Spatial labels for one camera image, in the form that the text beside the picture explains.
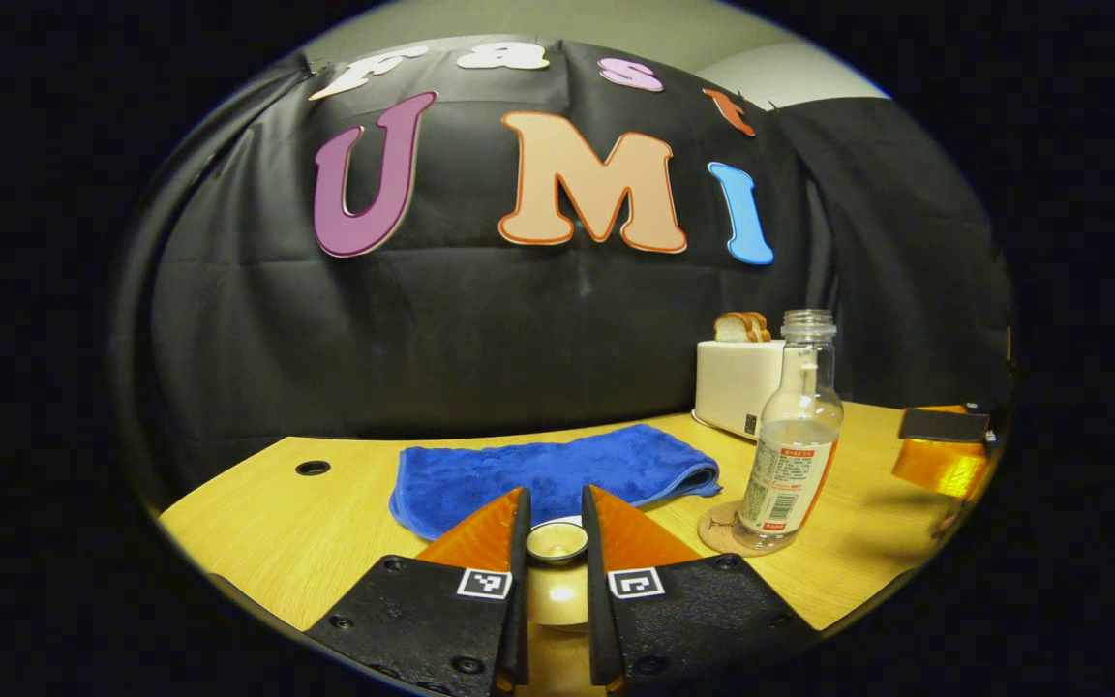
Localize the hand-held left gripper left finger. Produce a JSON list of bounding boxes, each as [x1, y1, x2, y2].
[[304, 486, 531, 697]]

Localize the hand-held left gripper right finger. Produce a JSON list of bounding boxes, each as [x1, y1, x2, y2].
[[581, 484, 817, 697]]

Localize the round brown coaster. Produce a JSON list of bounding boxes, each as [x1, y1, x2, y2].
[[698, 500, 797, 559]]

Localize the cream teacup lid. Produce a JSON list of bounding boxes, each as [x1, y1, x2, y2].
[[525, 520, 590, 630]]

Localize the clear water bottle red label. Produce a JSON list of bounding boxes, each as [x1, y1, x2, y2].
[[734, 309, 846, 554]]

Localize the blue folded towel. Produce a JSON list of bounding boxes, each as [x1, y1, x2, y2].
[[389, 423, 722, 541]]

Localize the white toaster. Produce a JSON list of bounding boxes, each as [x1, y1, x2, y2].
[[693, 339, 789, 441]]

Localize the black backdrop cloth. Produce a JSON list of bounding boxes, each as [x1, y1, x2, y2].
[[112, 39, 1016, 504]]

